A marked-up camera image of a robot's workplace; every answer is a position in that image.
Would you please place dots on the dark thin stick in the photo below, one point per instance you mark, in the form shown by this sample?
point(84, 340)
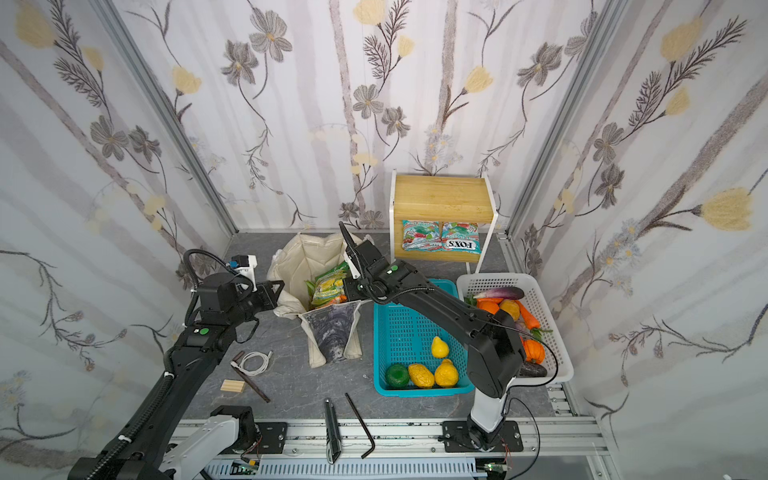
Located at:
point(250, 382)

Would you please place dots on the yellow bell pepper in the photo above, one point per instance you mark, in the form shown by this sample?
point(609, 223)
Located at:
point(512, 308)

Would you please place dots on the orange persimmon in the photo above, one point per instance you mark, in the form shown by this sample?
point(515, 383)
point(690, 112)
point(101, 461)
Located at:
point(488, 306)

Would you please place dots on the green round fruit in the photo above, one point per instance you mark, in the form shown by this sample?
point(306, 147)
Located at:
point(397, 376)

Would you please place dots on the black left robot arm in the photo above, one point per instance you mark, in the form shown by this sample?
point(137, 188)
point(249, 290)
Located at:
point(220, 303)

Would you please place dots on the teal candy bag left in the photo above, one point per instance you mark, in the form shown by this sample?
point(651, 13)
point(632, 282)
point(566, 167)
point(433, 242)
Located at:
point(420, 235)

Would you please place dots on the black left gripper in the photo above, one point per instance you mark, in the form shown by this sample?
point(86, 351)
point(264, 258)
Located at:
point(261, 294)

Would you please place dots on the small orange pumpkin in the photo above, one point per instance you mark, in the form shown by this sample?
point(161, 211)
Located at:
point(535, 352)

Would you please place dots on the green candy bag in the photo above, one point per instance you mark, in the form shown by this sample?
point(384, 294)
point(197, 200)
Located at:
point(328, 288)

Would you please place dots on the white plastic basket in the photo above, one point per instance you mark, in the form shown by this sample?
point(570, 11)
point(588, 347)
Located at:
point(557, 362)

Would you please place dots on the white wooden two-tier shelf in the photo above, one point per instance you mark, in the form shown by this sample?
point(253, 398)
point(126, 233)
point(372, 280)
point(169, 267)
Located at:
point(441, 198)

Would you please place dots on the large yellow citron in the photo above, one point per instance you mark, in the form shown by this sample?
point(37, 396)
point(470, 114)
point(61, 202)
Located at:
point(446, 374)

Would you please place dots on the dark purple eggplant lower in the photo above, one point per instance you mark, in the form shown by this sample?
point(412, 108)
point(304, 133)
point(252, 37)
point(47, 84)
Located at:
point(532, 370)

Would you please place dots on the orange carrot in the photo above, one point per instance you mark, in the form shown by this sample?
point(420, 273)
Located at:
point(530, 321)

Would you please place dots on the black hex key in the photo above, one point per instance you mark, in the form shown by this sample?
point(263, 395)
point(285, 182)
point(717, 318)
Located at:
point(363, 425)

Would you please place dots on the yellow bumpy mango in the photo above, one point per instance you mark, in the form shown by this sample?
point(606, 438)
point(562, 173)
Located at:
point(421, 376)

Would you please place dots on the beige canvas tote bag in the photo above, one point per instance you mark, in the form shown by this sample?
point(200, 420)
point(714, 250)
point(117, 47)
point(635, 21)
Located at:
point(313, 271)

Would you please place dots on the black cylindrical tool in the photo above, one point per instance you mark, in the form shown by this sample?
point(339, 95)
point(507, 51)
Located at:
point(333, 435)

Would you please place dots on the teal plastic basket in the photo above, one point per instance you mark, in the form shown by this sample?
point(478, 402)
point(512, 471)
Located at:
point(403, 336)

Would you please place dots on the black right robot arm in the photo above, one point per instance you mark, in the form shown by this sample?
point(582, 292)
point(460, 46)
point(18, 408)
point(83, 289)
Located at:
point(495, 349)

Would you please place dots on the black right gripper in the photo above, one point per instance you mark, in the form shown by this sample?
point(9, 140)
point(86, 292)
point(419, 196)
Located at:
point(360, 264)

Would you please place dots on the yellow pear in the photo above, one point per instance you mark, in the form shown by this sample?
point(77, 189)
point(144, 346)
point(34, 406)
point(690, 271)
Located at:
point(439, 348)

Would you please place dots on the teal Fox's candy bag right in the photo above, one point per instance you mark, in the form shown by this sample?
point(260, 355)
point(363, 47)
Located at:
point(461, 237)

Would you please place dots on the small wooden block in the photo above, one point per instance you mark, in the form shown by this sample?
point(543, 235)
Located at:
point(232, 386)

